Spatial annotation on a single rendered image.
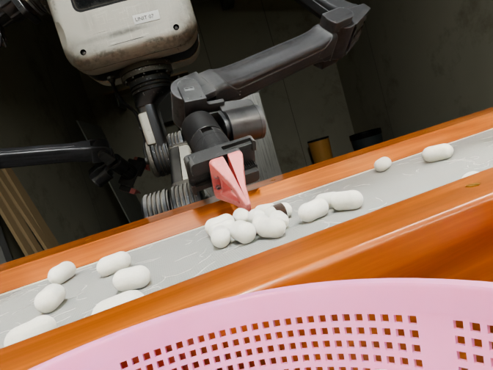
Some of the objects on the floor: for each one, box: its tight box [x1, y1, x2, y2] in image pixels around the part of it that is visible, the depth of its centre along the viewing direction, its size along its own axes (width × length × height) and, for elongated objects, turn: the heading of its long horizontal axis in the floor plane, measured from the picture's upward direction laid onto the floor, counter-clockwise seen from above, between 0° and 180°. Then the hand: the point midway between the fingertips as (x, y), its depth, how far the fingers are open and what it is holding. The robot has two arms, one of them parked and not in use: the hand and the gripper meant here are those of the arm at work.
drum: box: [307, 136, 333, 164], centre depth 657 cm, size 38×38×63 cm
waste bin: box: [349, 128, 383, 151], centre depth 541 cm, size 46×45×57 cm
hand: (246, 204), depth 48 cm, fingers closed
